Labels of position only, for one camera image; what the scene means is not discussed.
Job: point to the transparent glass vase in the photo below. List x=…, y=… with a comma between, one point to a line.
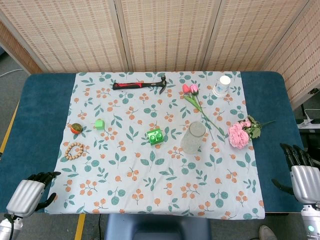
x=193, y=140

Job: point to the woven bamboo folding screen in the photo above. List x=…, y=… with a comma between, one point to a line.
x=160, y=35

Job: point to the grey shoe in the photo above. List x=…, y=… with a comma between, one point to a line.
x=267, y=233

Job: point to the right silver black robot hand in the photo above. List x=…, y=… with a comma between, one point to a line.
x=303, y=178

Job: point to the dark blue table cover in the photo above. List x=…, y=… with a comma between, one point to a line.
x=32, y=120

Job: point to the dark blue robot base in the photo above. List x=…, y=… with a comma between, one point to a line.
x=157, y=227

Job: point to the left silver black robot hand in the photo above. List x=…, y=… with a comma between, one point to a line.
x=26, y=193

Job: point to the floral leaf print tablecloth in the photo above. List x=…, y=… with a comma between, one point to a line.
x=155, y=160

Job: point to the small green cube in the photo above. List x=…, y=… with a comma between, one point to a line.
x=99, y=124

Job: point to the pink red artificial rose stems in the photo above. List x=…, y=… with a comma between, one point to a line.
x=191, y=90

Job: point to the white paper cup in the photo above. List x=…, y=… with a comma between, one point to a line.
x=221, y=87

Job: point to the white power strip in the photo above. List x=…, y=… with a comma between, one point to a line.
x=308, y=117

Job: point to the green toy building brick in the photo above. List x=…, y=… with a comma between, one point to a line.
x=155, y=137

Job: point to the orange green toy fruit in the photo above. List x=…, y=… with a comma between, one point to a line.
x=76, y=128

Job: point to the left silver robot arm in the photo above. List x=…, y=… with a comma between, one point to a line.
x=8, y=227

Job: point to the red black claw hammer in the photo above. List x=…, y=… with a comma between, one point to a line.
x=130, y=85

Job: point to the pink artificial peony bouquet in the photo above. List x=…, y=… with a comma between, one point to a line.
x=238, y=136

